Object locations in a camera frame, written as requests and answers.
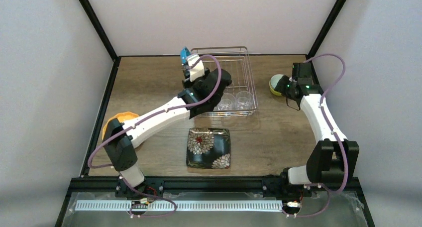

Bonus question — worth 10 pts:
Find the pale green glass bowl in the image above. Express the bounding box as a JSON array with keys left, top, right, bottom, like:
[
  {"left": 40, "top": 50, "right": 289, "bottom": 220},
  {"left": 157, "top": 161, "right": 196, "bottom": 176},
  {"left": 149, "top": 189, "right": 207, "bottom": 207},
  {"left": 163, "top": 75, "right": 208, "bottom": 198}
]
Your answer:
[{"left": 269, "top": 74, "right": 285, "bottom": 94}]

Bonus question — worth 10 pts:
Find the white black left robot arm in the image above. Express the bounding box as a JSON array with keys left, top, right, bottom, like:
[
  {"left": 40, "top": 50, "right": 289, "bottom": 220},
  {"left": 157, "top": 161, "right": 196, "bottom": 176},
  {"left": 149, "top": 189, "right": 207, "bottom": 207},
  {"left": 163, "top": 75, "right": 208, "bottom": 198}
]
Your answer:
[{"left": 103, "top": 69, "right": 232, "bottom": 187}]

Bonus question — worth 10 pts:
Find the black floral square plate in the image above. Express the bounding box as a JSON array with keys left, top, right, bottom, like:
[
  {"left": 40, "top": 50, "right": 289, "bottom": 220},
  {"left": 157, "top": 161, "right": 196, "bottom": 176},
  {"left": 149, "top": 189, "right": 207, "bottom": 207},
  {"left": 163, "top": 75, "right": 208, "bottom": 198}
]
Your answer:
[{"left": 186, "top": 127, "right": 231, "bottom": 169}]

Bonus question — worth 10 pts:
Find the yellow green bowl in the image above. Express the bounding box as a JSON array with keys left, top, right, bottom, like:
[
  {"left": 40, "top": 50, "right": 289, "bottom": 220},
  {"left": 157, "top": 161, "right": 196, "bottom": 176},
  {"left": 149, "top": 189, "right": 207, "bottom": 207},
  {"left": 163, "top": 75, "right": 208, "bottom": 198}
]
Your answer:
[{"left": 269, "top": 82, "right": 282, "bottom": 97}]

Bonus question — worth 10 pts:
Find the metal wire dish rack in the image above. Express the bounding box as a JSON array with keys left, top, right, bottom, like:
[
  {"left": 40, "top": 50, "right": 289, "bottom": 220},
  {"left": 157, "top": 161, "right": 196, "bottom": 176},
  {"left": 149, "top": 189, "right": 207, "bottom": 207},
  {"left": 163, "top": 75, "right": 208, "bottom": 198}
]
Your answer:
[{"left": 191, "top": 46, "right": 258, "bottom": 117}]

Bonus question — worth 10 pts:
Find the blue polka dot plate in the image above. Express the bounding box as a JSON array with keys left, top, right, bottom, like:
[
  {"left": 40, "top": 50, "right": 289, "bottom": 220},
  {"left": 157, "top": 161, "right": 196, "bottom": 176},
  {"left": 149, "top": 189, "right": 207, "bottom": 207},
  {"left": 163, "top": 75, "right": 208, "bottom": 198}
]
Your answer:
[{"left": 180, "top": 46, "right": 191, "bottom": 66}]

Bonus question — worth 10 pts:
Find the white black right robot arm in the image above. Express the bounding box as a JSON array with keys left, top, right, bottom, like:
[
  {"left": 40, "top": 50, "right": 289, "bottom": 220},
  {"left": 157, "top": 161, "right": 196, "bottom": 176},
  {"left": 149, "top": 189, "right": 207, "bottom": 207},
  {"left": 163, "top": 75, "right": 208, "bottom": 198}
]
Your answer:
[{"left": 269, "top": 63, "right": 359, "bottom": 185}]

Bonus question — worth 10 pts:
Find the white slotted cable duct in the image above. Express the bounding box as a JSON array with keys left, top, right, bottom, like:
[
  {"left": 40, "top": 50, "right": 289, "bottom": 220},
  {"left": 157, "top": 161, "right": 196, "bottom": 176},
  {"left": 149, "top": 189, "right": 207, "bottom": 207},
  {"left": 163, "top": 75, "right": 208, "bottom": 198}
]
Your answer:
[{"left": 72, "top": 200, "right": 283, "bottom": 212}]

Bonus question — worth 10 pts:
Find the black aluminium frame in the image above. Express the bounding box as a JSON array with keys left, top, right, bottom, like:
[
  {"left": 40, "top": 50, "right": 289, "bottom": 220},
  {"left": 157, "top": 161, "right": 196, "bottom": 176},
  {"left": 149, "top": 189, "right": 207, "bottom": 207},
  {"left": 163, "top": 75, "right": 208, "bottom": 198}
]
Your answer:
[{"left": 54, "top": 0, "right": 377, "bottom": 227}]

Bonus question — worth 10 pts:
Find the orange polka dot plate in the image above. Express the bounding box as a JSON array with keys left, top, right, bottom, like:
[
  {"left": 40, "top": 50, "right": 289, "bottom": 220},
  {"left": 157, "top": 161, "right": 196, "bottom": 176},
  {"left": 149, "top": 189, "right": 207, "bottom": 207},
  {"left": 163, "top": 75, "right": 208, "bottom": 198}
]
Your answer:
[{"left": 102, "top": 112, "right": 139, "bottom": 140}]

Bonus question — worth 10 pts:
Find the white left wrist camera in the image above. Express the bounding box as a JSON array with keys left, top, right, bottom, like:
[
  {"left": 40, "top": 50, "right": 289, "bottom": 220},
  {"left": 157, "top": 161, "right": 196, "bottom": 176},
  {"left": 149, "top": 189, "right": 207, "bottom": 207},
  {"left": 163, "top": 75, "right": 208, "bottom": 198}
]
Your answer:
[{"left": 187, "top": 54, "right": 205, "bottom": 82}]

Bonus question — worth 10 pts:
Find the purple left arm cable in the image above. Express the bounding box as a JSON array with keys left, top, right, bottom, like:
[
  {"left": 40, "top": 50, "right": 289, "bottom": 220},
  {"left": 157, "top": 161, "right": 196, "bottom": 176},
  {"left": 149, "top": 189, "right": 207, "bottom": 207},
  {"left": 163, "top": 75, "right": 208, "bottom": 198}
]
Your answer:
[{"left": 87, "top": 54, "right": 222, "bottom": 219}]

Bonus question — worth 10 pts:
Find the small clear plastic cup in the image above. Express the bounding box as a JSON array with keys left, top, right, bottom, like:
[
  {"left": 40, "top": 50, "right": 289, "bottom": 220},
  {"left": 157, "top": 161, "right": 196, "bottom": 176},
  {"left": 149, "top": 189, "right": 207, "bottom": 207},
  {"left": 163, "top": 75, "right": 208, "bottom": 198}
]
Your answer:
[{"left": 216, "top": 93, "right": 235, "bottom": 111}]

